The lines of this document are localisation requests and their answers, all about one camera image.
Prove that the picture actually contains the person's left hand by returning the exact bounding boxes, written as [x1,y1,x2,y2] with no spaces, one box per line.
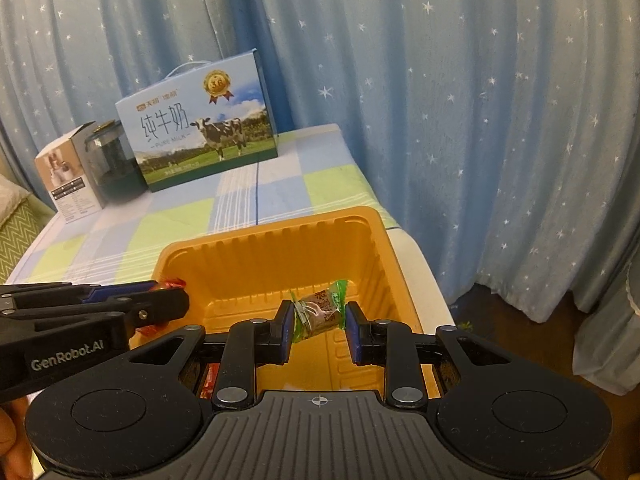
[0,396,36,480]

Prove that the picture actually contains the beige pillow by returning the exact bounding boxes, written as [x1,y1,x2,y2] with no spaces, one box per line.
[0,175,28,221]

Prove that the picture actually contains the blue milk carton box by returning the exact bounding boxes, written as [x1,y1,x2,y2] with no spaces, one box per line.
[115,49,279,193]

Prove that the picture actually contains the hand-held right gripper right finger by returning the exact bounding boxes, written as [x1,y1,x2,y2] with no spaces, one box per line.
[345,301,524,410]

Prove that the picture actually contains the red candy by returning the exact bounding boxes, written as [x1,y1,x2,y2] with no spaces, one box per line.
[134,277,187,338]

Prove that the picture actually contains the dark glass jar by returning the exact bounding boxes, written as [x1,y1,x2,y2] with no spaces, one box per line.
[82,119,151,206]

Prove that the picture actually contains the green zigzag cushion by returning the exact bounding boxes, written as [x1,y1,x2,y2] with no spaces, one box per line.
[0,200,53,283]

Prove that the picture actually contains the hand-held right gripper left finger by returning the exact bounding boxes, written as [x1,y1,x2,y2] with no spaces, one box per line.
[116,300,297,410]

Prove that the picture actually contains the grey-blue lace-trim curtain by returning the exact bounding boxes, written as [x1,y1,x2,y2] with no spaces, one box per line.
[582,255,640,396]

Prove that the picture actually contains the orange plastic tray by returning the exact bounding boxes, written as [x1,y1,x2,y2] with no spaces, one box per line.
[129,205,448,401]

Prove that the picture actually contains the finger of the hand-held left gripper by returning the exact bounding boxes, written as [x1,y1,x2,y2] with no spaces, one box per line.
[0,287,192,332]
[0,282,161,312]

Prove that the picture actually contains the white product box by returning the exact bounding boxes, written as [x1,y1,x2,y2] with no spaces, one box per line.
[34,121,108,225]

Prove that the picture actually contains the blue star-print curtain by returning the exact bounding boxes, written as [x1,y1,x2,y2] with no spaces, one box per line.
[0,0,640,321]

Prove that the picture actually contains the green-ended candy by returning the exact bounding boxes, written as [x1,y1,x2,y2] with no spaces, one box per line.
[290,280,351,343]

